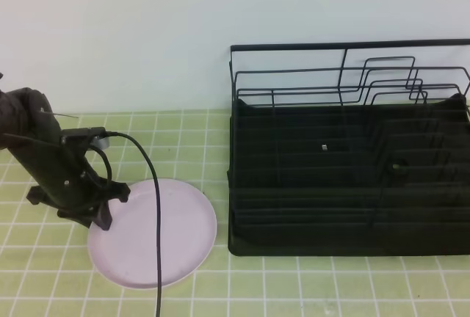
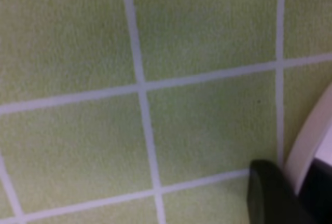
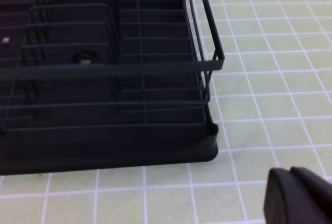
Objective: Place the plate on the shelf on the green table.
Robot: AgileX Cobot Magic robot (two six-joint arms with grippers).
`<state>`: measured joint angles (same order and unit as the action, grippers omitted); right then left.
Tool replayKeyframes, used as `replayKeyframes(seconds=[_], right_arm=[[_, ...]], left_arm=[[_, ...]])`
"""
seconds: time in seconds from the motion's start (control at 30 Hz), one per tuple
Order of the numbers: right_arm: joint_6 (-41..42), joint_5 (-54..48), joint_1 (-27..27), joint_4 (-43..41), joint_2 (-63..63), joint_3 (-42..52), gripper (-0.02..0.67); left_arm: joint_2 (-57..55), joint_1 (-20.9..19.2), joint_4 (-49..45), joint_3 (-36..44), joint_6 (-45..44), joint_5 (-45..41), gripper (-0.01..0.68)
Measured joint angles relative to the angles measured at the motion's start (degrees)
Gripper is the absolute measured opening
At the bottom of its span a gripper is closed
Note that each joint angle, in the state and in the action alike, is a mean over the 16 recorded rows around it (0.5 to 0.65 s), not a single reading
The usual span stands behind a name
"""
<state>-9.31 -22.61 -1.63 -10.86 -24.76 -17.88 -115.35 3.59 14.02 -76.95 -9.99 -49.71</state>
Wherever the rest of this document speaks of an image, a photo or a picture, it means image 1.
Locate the pink round plate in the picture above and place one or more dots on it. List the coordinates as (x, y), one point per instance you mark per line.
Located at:
(159, 236)

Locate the black wire dish rack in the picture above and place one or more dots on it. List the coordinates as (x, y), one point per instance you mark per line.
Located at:
(349, 74)

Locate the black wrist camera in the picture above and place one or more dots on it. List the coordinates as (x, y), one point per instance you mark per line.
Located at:
(85, 137)

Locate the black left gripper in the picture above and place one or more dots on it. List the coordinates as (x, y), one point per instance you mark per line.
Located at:
(65, 180)

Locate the black drip tray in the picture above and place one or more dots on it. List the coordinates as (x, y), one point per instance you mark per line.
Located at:
(312, 236)

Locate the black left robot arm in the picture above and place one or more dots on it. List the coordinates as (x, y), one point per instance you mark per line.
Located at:
(16, 109)

